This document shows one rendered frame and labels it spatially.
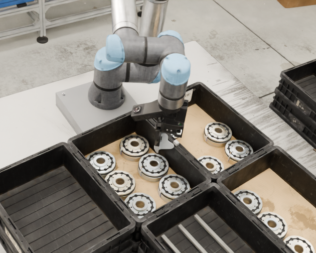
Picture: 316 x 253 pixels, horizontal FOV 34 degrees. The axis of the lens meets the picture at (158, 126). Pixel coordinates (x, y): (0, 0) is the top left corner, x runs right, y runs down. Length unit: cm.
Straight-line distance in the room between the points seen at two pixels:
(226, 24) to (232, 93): 184
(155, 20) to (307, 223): 85
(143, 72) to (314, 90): 119
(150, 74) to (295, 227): 77
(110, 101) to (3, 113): 43
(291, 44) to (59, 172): 271
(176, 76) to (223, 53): 249
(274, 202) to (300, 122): 103
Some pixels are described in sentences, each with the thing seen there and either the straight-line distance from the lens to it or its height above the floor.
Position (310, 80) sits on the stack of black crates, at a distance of 295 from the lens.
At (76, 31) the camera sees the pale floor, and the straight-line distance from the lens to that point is 386.
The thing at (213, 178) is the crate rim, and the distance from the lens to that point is 166.
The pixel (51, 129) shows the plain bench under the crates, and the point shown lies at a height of 70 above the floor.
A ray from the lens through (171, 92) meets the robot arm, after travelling 140.
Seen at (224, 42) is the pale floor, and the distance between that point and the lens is 395.
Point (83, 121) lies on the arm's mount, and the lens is 203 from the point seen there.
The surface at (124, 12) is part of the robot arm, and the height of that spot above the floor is 136.
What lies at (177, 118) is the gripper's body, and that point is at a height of 115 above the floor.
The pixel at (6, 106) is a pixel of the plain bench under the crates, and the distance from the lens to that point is 219.
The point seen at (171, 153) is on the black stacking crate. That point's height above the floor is 89.
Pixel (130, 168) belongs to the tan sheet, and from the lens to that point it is 177.
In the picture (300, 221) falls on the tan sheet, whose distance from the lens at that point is 177.
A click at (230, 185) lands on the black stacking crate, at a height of 86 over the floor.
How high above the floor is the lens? 216
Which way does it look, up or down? 44 degrees down
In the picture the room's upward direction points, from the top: 9 degrees clockwise
